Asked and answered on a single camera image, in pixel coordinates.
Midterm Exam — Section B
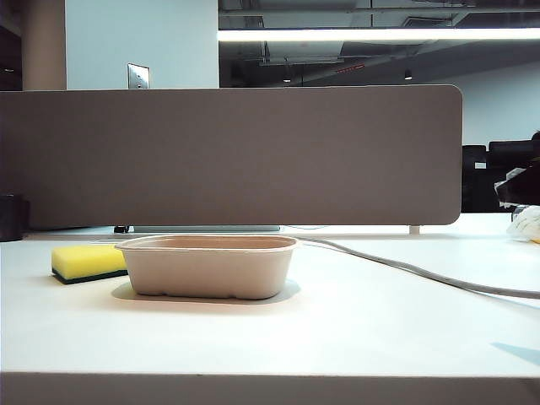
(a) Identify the beige paper lunch box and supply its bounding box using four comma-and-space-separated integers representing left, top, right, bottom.
114, 234, 303, 301

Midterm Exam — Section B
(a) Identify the yellow sponge with green pad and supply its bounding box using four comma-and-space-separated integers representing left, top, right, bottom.
51, 243, 130, 286

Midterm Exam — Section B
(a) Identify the grey-brown desk divider panel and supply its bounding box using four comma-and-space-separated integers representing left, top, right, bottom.
0, 84, 464, 232

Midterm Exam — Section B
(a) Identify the long ceiling light strip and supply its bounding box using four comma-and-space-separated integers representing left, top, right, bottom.
217, 27, 540, 42

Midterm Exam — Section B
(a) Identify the black cylindrical container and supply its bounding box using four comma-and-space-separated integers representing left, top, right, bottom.
0, 193, 31, 243

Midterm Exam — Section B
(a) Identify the white plastic bag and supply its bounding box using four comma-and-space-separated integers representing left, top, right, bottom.
505, 205, 540, 245

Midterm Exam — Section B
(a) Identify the silver divider base rail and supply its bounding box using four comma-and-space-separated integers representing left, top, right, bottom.
129, 224, 281, 234

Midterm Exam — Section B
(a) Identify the thick white cable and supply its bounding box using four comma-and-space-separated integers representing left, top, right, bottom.
298, 237, 540, 300

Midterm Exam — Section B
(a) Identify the metal wall switch plate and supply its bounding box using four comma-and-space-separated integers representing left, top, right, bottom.
127, 62, 151, 90

